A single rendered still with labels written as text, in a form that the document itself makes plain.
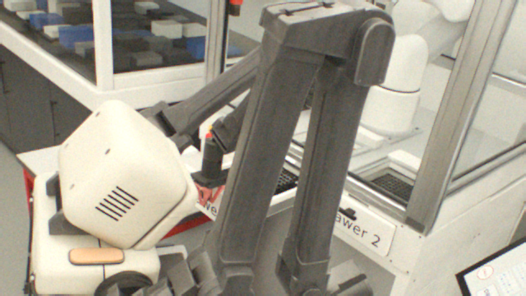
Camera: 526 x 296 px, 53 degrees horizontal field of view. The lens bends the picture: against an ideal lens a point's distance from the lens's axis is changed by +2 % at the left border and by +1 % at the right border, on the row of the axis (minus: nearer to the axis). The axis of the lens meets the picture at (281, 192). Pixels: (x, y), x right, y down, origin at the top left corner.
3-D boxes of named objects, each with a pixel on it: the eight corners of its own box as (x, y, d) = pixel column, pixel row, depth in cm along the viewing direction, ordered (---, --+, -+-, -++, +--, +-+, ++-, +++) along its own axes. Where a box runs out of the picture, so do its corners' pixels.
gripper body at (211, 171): (230, 180, 149) (233, 158, 146) (203, 188, 142) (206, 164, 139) (215, 171, 153) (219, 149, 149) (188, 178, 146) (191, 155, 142)
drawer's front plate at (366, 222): (384, 257, 153) (393, 228, 148) (312, 211, 169) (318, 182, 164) (387, 256, 155) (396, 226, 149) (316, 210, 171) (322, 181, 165)
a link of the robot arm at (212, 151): (200, 136, 140) (217, 143, 138) (217, 131, 146) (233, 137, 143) (198, 159, 143) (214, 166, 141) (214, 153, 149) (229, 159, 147)
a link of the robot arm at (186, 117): (302, -10, 100) (332, 32, 99) (305, 17, 114) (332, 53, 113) (117, 127, 102) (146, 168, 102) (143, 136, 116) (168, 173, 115)
